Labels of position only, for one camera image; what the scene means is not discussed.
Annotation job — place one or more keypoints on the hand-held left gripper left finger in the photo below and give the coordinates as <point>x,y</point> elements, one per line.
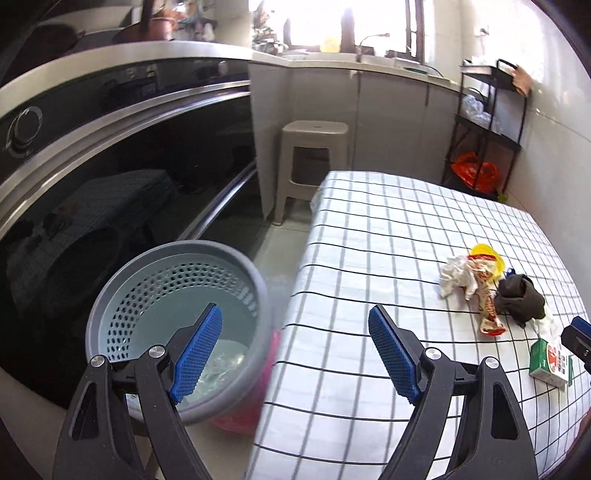
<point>198,355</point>

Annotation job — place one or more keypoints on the grey kitchen cabinet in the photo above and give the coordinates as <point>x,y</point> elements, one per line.
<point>392,115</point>

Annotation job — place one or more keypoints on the brown cloth on rack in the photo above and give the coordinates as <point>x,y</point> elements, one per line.
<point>522,81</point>

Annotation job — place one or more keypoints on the pink plastic bucket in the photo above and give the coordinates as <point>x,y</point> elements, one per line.
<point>240,415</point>

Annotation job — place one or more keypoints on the black built-in oven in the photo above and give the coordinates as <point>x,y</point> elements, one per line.
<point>115,184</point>

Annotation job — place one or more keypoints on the white checked tablecloth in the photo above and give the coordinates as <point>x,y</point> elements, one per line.
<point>369,240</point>

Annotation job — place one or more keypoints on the white tissue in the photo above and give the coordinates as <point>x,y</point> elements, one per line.
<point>455,277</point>

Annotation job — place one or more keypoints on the grey perforated waste basket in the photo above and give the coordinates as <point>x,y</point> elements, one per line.
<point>138,263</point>

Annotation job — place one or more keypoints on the dark grey cloth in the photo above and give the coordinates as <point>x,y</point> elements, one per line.
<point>519,300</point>

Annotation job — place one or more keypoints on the round oven knob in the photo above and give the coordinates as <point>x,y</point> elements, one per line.
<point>24,130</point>

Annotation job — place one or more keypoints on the copper pot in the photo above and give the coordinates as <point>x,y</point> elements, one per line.
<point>157,27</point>

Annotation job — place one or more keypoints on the orange plastic bag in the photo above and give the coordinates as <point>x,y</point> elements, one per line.
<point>475,173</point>

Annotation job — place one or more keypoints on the green white drink carton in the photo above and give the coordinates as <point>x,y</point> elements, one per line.
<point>549,362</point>

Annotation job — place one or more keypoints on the metal kitchen faucet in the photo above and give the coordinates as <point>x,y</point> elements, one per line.
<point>359,48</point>

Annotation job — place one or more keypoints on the beige plastic stool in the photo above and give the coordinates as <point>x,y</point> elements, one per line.
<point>314,131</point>

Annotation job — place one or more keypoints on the red white snack wrapper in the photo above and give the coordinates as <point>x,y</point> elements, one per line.
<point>489,314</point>

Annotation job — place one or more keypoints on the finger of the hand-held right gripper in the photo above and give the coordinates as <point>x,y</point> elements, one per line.
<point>577,334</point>

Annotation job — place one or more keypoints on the clear white plastic bag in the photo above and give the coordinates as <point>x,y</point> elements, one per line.
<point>475,108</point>

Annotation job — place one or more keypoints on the black metal shelf rack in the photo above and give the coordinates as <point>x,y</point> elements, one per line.
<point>489,134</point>

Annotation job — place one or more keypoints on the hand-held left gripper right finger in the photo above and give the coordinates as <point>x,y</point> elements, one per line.
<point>392,355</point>

